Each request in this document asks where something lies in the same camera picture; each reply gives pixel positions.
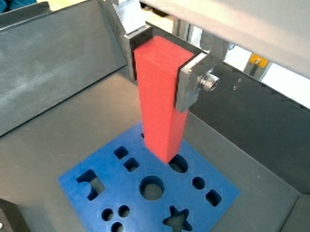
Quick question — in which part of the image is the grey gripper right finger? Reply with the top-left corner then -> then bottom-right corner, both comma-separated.
175,53 -> 222,112

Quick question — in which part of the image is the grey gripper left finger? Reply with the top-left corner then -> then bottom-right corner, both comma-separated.
123,25 -> 151,81

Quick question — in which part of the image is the red rectangular block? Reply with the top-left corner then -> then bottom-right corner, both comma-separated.
135,36 -> 194,163

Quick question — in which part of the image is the blue shape sorter board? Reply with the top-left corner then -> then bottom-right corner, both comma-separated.
59,124 -> 239,232

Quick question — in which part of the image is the black block corner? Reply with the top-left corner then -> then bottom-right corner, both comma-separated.
0,198 -> 31,232

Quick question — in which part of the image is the aluminium frame with yellow tag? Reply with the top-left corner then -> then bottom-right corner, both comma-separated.
243,53 -> 270,81

